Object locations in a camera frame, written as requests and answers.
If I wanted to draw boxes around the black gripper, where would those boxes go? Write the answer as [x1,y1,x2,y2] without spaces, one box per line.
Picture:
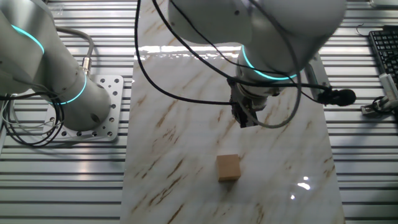
[229,80,265,128]

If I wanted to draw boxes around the small wooden block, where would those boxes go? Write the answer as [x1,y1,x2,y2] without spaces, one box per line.
[216,154,242,183]

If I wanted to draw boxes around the marble pattern sheet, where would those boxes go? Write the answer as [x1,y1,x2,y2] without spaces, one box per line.
[119,0,346,224]

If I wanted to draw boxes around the metal base mounting plate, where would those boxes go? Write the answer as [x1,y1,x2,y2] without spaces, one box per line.
[42,74,124,143]

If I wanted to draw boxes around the black keyboard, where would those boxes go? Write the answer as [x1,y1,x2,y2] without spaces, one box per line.
[368,29,398,85]

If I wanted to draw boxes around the grey flat device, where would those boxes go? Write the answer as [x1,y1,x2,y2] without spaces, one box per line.
[369,0,398,9]

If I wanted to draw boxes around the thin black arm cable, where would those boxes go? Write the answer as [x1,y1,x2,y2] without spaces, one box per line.
[169,0,324,103]
[151,0,331,91]

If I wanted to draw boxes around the black cable connector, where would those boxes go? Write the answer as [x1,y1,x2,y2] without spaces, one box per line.
[317,88,358,107]

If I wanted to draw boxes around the black camera cable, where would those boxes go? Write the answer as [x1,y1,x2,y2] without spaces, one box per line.
[371,95,398,115]

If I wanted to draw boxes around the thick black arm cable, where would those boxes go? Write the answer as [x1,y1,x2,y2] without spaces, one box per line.
[133,0,237,106]

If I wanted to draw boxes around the short thin black wire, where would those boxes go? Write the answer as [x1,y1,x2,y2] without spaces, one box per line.
[355,23,374,37]

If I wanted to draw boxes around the white camera on bracket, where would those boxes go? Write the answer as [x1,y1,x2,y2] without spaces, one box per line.
[360,73,398,118]

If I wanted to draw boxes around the grey base cable with connector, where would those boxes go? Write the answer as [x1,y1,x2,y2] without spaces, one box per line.
[55,26,95,77]

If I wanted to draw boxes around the black base cable bundle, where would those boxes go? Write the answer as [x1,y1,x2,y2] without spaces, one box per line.
[0,91,65,147]

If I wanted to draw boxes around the thin white wires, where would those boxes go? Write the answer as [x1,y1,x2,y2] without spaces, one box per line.
[1,99,55,130]

